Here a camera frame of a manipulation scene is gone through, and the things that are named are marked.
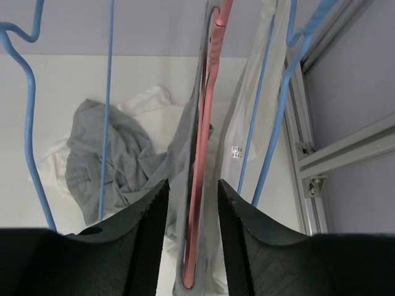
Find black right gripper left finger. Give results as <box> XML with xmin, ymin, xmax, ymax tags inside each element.
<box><xmin>1</xmin><ymin>180</ymin><xmax>170</xmax><ymax>295</ymax></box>

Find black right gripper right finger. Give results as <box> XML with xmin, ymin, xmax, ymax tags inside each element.
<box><xmin>218</xmin><ymin>180</ymin><xmax>394</xmax><ymax>295</ymax></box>

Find grey tank top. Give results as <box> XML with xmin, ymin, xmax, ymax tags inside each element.
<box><xmin>165</xmin><ymin>1</ymin><xmax>222</xmax><ymax>295</ymax></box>

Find pink wire hanger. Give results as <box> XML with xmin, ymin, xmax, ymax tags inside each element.
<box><xmin>182</xmin><ymin>1</ymin><xmax>233</xmax><ymax>290</ymax></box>

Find blue wire hanger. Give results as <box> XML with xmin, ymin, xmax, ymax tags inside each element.
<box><xmin>1</xmin><ymin>0</ymin><xmax>115</xmax><ymax>232</ymax></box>
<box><xmin>232</xmin><ymin>1</ymin><xmax>336</xmax><ymax>207</ymax></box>

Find white tank top on hanger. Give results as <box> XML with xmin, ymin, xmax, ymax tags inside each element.
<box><xmin>204</xmin><ymin>1</ymin><xmax>291</xmax><ymax>295</ymax></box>

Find grey clothes pile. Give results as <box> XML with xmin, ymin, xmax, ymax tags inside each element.
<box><xmin>65</xmin><ymin>99</ymin><xmax>175</xmax><ymax>224</ymax></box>

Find white garment under pile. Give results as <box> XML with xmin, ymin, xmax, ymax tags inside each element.
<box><xmin>37</xmin><ymin>86</ymin><xmax>183</xmax><ymax>198</ymax></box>

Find aluminium frame right struts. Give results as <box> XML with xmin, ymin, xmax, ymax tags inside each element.
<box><xmin>291</xmin><ymin>1</ymin><xmax>394</xmax><ymax>234</ymax></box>

